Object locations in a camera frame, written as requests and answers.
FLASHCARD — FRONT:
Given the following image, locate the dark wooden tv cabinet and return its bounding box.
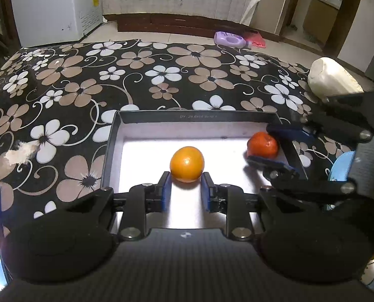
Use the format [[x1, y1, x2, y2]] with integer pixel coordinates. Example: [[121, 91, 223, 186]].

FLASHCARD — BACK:
[[102, 13, 253, 34]]

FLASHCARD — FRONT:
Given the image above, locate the pink cloth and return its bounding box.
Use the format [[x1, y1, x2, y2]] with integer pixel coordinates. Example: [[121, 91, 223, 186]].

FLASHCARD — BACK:
[[244, 30, 266, 48]]

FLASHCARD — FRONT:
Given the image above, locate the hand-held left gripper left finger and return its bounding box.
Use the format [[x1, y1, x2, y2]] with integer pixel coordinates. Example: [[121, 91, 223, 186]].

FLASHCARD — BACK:
[[64, 171, 172, 241]]

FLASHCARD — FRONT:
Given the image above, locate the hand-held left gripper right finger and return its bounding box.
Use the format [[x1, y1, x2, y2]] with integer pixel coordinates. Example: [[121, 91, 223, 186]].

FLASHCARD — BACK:
[[201, 171, 304, 241]]

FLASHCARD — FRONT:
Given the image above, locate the black floral tablecloth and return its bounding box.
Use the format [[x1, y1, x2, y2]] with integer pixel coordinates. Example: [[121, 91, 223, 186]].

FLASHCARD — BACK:
[[0, 39, 364, 236]]

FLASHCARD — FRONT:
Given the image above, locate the white chest freezer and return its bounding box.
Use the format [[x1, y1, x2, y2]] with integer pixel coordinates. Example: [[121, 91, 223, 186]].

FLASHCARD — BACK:
[[9, 0, 103, 48]]

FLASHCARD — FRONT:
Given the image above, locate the black rimmed white tray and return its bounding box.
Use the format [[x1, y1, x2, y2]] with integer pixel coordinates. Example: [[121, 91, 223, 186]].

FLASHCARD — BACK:
[[100, 109, 309, 230]]

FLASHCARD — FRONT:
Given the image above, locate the red tomato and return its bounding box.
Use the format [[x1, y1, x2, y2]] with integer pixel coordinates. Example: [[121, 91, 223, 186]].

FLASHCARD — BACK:
[[247, 131, 279, 159]]

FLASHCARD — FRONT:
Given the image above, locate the napa cabbage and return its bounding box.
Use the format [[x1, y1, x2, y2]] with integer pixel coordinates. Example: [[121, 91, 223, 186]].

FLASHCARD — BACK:
[[307, 57, 364, 99]]

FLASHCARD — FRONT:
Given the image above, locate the round orange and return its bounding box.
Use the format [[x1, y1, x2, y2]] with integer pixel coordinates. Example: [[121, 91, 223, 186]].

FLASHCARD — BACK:
[[170, 146, 205, 183]]

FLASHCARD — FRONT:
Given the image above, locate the brown wooden cupboard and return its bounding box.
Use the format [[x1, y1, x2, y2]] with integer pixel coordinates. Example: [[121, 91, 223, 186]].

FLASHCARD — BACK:
[[302, 0, 340, 45]]

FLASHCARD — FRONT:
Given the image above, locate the white cabinet cloth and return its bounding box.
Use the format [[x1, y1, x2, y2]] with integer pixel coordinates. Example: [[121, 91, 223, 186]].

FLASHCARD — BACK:
[[103, 0, 261, 27]]

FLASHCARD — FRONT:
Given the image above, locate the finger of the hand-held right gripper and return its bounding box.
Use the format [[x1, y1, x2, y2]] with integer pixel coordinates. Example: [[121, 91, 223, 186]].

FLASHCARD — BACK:
[[266, 113, 374, 143], [247, 156, 358, 199]]

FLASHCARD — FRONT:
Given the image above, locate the purple plastic bottle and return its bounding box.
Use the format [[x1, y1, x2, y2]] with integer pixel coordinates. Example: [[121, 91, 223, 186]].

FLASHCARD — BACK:
[[214, 31, 250, 49]]

